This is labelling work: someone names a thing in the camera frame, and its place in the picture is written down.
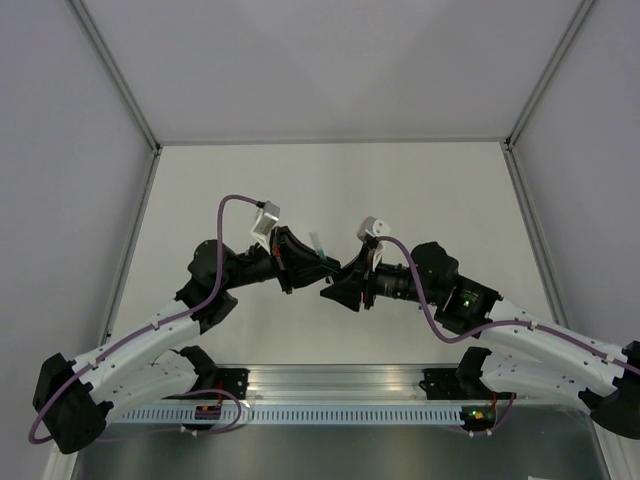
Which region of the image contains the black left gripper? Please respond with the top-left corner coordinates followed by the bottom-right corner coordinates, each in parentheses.
top-left (221, 226), bottom-right (342, 294)

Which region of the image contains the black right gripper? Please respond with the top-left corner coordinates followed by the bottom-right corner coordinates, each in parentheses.
top-left (320, 242), bottom-right (439, 312)

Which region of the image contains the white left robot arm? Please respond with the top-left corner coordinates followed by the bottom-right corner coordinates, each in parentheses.
top-left (28, 226), bottom-right (340, 454)

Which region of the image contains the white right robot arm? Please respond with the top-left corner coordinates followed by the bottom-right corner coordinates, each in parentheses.
top-left (290, 236), bottom-right (639, 440)

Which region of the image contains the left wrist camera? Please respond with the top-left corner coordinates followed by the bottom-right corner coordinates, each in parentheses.
top-left (250, 201), bottom-right (280, 251)

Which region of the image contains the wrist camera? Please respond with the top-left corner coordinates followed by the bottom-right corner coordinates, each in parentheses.
top-left (250, 201), bottom-right (280, 251)
top-left (356, 216), bottom-right (391, 277)

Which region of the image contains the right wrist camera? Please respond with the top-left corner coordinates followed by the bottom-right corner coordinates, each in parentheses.
top-left (356, 216), bottom-right (391, 277)

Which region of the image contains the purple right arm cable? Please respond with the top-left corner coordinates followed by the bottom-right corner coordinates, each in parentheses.
top-left (377, 236), bottom-right (631, 366)

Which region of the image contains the aluminium mounting rail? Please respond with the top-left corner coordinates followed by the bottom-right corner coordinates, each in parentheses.
top-left (164, 363), bottom-right (566, 401)

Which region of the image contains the perforated cable duct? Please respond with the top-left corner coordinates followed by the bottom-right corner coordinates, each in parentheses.
top-left (117, 403), bottom-right (464, 426)

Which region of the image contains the aluminium frame left post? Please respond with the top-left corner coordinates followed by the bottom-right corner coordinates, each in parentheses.
top-left (69, 0), bottom-right (161, 151)

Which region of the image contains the aluminium frame post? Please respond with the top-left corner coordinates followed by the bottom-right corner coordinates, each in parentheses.
top-left (503, 0), bottom-right (596, 151)
top-left (69, 0), bottom-right (161, 151)

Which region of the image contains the aluminium frame right post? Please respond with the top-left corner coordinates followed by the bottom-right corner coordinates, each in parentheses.
top-left (503, 0), bottom-right (596, 151)

